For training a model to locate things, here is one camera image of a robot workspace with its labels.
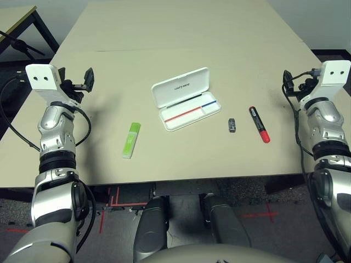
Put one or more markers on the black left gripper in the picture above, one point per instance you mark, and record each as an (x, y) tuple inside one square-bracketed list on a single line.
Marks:
[(72, 90)]

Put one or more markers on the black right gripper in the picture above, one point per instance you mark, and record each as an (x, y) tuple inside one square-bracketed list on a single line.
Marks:
[(307, 85)]

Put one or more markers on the black marker with red cap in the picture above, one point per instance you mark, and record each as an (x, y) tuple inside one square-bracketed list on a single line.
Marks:
[(259, 124)]

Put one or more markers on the green highlighter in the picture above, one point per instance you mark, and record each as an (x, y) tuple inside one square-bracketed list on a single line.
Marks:
[(131, 139)]

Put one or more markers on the white plastic pencil case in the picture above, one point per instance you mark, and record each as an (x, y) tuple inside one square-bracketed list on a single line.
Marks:
[(181, 87)]

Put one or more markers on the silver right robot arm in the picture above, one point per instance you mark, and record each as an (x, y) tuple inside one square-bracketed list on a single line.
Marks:
[(326, 117)]

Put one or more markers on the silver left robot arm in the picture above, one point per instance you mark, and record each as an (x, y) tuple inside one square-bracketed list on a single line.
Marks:
[(55, 123)]

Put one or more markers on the black tripod stand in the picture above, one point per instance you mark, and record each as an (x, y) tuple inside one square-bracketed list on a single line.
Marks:
[(20, 45)]

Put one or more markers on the red floor tape corner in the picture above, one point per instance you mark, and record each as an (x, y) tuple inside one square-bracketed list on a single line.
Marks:
[(116, 201)]

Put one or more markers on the red floor tape cross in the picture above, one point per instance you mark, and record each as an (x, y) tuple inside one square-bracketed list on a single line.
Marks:
[(270, 214)]

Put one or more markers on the red floor tape strip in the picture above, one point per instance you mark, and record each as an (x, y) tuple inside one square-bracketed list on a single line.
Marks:
[(102, 222)]

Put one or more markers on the dark grey right robot leg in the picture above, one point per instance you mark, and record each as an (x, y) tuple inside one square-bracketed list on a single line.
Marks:
[(225, 219)]

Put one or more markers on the dark grey robot leg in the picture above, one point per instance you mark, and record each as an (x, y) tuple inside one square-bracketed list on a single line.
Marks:
[(225, 219), (150, 227)]

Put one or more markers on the dark grey left robot leg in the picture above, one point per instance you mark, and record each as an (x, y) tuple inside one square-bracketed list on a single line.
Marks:
[(150, 227)]

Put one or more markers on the blue grey floor box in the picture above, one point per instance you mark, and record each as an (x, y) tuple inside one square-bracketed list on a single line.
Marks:
[(325, 259)]

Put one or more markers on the grey robot torso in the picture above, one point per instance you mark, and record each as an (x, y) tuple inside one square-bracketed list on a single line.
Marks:
[(219, 256)]

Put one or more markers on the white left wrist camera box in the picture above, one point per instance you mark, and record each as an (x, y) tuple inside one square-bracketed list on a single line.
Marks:
[(41, 78)]

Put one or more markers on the beige side table black frame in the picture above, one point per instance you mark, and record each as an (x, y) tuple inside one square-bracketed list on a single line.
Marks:
[(16, 19)]

